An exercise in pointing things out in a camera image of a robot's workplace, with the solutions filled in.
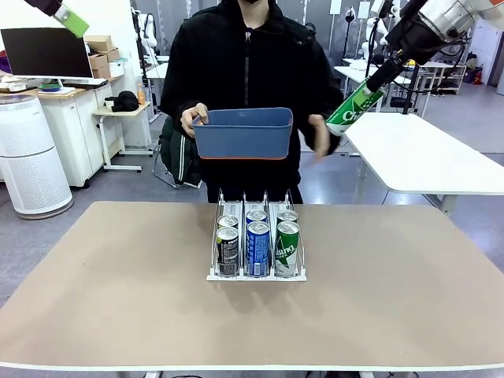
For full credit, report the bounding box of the black tripod pole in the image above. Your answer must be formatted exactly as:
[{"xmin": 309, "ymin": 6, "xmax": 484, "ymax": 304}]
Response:
[{"xmin": 401, "ymin": 58, "xmax": 419, "ymax": 115}]

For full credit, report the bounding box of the white wire can dispenser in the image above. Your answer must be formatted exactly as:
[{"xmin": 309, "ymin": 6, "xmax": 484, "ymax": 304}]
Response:
[{"xmin": 206, "ymin": 187, "xmax": 308, "ymax": 282}]

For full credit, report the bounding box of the black keyboard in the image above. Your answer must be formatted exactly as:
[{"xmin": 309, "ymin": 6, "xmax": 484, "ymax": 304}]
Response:
[{"xmin": 62, "ymin": 78, "xmax": 109, "ymax": 88}]

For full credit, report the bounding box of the black computer monitor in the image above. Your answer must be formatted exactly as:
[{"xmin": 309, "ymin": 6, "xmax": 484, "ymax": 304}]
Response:
[{"xmin": 0, "ymin": 27, "xmax": 95, "ymax": 80}]

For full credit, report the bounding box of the small white rolling table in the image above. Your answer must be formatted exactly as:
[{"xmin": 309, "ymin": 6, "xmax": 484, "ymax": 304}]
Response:
[{"xmin": 93, "ymin": 101, "xmax": 153, "ymax": 174}]

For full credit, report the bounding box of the large white table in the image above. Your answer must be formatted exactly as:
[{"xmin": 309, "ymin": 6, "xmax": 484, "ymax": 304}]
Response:
[{"xmin": 332, "ymin": 112, "xmax": 504, "ymax": 213}]

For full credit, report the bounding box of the black bag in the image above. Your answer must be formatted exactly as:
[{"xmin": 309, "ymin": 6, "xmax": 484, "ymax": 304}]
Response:
[{"xmin": 109, "ymin": 90, "xmax": 140, "ymax": 113}]

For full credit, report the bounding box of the person's left hand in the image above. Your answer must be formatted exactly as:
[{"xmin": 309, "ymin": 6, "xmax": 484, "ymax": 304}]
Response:
[{"xmin": 307, "ymin": 113, "xmax": 334, "ymax": 163}]

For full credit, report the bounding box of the white cabinet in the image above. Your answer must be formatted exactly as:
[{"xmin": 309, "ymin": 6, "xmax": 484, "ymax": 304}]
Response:
[{"xmin": 39, "ymin": 84, "xmax": 153, "ymax": 188}]

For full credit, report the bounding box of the person's right hand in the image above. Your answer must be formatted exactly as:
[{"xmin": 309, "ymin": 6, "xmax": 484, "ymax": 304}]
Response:
[{"xmin": 180, "ymin": 102, "xmax": 209, "ymax": 139}]

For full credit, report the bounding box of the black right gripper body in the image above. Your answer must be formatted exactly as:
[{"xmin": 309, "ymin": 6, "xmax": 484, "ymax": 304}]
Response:
[{"xmin": 384, "ymin": 0, "xmax": 440, "ymax": 66}]

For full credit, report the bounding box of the black floor stand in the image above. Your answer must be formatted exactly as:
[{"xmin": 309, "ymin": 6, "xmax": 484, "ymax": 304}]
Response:
[{"xmin": 342, "ymin": 7, "xmax": 355, "ymax": 60}]

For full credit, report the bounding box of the blue plastic bin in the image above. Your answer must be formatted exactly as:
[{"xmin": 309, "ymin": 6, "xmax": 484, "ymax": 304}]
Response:
[{"xmin": 191, "ymin": 107, "xmax": 295, "ymax": 161}]

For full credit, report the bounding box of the white cylindrical air purifier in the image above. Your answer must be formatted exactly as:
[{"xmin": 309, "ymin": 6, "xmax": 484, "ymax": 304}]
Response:
[{"xmin": 0, "ymin": 93, "xmax": 75, "ymax": 221}]

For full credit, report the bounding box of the green soda can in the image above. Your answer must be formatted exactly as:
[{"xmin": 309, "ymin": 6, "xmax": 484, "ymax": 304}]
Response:
[
  {"xmin": 275, "ymin": 220, "xmax": 300, "ymax": 276},
  {"xmin": 276, "ymin": 209, "xmax": 299, "ymax": 226},
  {"xmin": 325, "ymin": 80, "xmax": 385, "ymax": 137}
]

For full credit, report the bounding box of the person's right forearm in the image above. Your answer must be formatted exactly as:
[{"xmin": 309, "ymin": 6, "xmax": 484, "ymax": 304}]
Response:
[{"xmin": 159, "ymin": 74, "xmax": 202, "ymax": 119}]

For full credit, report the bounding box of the person's left forearm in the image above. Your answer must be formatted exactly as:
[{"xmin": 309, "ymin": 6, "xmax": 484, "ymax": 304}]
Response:
[{"xmin": 310, "ymin": 92, "xmax": 348, "ymax": 158}]

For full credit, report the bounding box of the white background table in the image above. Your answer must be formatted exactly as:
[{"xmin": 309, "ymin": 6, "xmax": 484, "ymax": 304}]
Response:
[{"xmin": 333, "ymin": 65, "xmax": 413, "ymax": 113}]

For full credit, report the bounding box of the person in black jacket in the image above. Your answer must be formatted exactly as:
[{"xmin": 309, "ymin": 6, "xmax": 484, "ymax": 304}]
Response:
[{"xmin": 159, "ymin": 0, "xmax": 347, "ymax": 206}]

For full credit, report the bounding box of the small cardboard box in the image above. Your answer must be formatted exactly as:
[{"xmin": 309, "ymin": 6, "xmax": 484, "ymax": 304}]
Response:
[
  {"xmin": 88, "ymin": 49, "xmax": 120, "ymax": 79},
  {"xmin": 83, "ymin": 35, "xmax": 113, "ymax": 52}
]

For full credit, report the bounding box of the blue soda can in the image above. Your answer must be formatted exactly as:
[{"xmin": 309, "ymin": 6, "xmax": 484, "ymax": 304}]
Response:
[
  {"xmin": 245, "ymin": 209, "xmax": 269, "ymax": 226},
  {"xmin": 246, "ymin": 220, "xmax": 272, "ymax": 276}
]

